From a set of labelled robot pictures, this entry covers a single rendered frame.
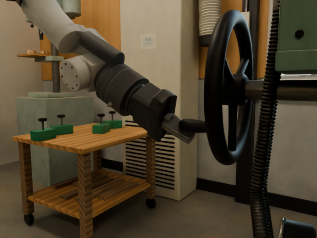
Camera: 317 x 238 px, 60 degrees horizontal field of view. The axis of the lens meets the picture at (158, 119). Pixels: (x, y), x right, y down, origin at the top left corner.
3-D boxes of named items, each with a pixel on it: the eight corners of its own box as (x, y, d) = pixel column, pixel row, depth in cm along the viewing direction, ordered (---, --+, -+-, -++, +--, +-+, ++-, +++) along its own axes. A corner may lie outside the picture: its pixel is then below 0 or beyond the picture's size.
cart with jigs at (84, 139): (98, 189, 215) (95, 107, 207) (159, 207, 185) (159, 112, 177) (17, 225, 160) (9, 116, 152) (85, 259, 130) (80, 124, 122)
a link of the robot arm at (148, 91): (147, 153, 54) (105, 120, 58) (177, 123, 59) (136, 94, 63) (148, 116, 44) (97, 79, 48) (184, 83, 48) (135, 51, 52)
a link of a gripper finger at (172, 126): (187, 144, 49) (160, 124, 51) (197, 132, 50) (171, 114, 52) (187, 140, 47) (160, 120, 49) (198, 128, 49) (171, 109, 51)
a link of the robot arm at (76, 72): (95, 115, 54) (58, 86, 58) (131, 97, 61) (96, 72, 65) (102, 65, 47) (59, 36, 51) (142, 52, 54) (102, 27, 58)
